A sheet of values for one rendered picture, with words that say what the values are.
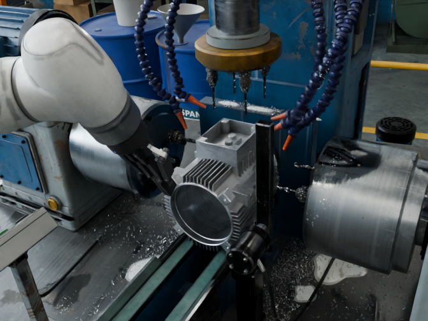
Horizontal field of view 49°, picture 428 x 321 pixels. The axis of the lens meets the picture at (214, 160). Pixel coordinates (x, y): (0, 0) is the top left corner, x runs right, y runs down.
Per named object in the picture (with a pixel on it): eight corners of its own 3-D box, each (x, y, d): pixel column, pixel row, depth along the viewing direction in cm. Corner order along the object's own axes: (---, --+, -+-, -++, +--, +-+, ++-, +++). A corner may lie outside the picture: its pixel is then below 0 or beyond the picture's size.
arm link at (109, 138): (93, 78, 77) (111, 100, 82) (65, 123, 73) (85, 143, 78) (137, 86, 73) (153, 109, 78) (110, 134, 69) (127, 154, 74)
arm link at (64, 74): (135, 72, 74) (64, 86, 78) (85, -5, 62) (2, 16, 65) (127, 127, 69) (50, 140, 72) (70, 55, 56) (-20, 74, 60)
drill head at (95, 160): (102, 146, 148) (87, 71, 135) (201, 172, 131) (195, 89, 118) (42, 186, 129) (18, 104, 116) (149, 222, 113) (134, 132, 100)
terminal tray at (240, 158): (223, 144, 112) (221, 117, 108) (263, 153, 107) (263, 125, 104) (197, 168, 104) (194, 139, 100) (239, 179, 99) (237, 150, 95)
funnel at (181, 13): (175, 44, 270) (171, -1, 256) (213, 47, 262) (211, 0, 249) (155, 59, 250) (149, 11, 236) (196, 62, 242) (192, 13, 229)
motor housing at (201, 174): (212, 192, 122) (207, 127, 112) (279, 211, 113) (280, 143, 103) (167, 236, 108) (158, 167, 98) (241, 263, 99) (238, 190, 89)
